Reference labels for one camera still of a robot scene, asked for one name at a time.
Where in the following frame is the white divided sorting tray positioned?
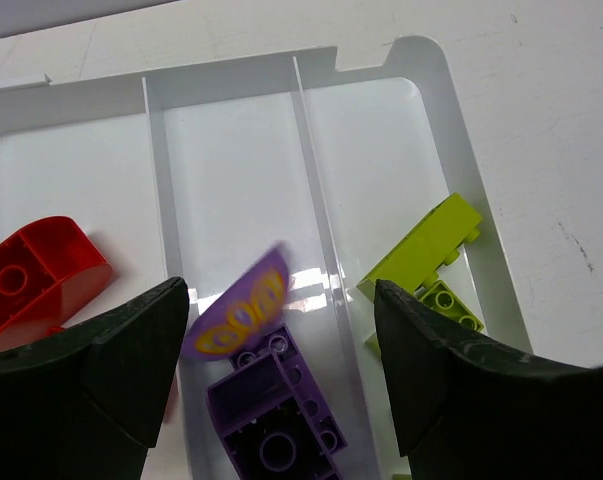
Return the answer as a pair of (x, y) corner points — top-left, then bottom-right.
(0, 36), (530, 479)

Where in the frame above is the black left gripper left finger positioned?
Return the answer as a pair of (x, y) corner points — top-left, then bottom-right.
(0, 277), (189, 479)

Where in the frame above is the purple 2x3 brick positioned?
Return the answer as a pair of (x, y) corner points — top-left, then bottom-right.
(181, 242), (290, 362)

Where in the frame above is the lime 2x4 brick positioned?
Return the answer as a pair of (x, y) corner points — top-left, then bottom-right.
(357, 193), (482, 301)

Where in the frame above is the purple rounded brick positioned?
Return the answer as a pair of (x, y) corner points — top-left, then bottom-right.
(205, 352), (342, 480)

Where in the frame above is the lime 2x2 brick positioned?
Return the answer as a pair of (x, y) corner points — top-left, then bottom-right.
(365, 279), (486, 360)

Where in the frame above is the red flower brick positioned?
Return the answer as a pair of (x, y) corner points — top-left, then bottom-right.
(0, 216), (113, 352)

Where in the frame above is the red 2x4 brick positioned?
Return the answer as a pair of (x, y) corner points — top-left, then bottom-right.
(162, 375), (179, 424)

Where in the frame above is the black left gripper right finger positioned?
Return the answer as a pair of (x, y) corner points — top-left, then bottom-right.
(374, 280), (603, 479)

